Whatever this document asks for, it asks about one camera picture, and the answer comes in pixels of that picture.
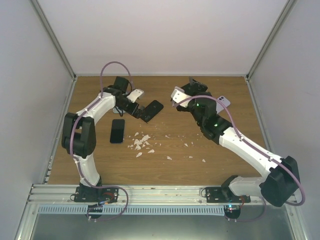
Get black smartphone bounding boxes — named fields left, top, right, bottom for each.
left=109, top=119, right=125, bottom=144

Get light blue phone case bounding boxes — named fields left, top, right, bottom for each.
left=112, top=106, right=122, bottom=114

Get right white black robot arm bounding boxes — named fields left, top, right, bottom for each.
left=170, top=78, right=302, bottom=207

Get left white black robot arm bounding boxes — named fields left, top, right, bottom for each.
left=61, top=77, right=144, bottom=202

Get black cased phone centre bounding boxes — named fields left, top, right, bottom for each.
left=140, top=100, right=164, bottom=123

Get lilac phone case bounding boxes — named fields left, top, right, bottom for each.
left=216, top=96, right=231, bottom=114

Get white debris pieces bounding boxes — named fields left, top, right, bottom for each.
left=123, top=119, right=209, bottom=163

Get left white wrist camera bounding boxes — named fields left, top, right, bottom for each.
left=126, top=89, right=145, bottom=103

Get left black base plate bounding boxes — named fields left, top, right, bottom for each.
left=70, top=183, right=119, bottom=203

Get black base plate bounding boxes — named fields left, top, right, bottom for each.
left=70, top=183, right=119, bottom=203
left=200, top=186, right=251, bottom=204

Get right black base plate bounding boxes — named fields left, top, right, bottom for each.
left=200, top=186, right=251, bottom=204

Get grey slotted cable duct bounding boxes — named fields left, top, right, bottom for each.
left=38, top=204, right=225, bottom=216

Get aluminium front rail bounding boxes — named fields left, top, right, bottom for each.
left=27, top=183, right=297, bottom=204

